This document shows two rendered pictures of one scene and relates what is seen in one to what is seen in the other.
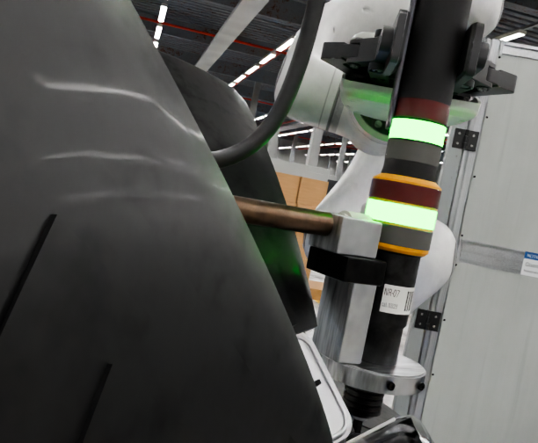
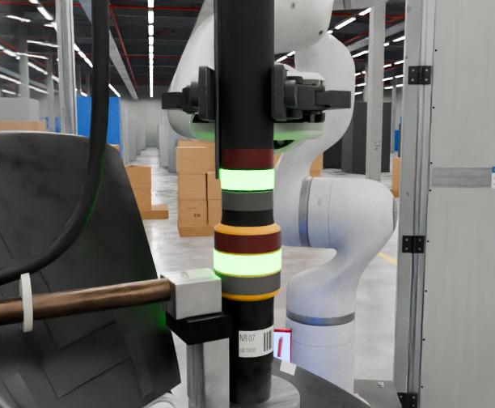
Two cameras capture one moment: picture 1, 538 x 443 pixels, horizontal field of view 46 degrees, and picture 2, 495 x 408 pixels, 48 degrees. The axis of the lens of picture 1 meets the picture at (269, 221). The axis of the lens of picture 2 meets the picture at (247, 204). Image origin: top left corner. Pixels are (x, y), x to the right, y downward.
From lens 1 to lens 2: 0.14 m
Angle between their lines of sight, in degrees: 6
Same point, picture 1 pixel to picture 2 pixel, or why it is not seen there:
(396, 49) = (203, 107)
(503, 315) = (481, 228)
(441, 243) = (378, 203)
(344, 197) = (283, 176)
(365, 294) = (217, 347)
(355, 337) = (217, 388)
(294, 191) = not seen: hidden behind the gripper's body
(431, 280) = (374, 240)
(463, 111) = (306, 133)
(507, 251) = (475, 169)
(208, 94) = (69, 161)
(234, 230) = not seen: outside the picture
